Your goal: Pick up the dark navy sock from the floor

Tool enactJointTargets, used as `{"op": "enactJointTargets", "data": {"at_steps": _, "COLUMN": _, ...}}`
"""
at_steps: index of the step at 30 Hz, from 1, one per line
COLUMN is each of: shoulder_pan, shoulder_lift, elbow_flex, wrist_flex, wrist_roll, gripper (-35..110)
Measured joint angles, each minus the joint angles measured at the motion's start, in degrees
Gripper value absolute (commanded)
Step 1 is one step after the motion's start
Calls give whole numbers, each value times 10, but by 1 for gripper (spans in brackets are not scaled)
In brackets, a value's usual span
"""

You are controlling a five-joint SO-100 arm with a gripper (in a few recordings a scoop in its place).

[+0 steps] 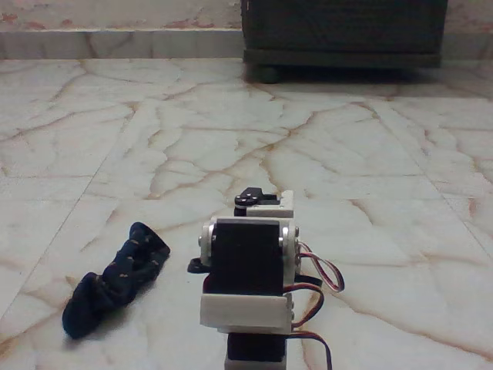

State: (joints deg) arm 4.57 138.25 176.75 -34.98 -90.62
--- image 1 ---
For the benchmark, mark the dark navy patterned sock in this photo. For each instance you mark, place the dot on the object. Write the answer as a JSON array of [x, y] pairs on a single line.
[[119, 273]]

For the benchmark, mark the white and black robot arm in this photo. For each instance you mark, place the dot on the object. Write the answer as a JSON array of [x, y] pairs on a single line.
[[246, 262]]

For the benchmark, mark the round dark cabinet foot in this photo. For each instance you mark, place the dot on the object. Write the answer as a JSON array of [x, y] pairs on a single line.
[[267, 74]]

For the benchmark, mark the dark wooden cabinet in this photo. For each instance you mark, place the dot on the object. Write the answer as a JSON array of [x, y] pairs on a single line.
[[343, 31]]

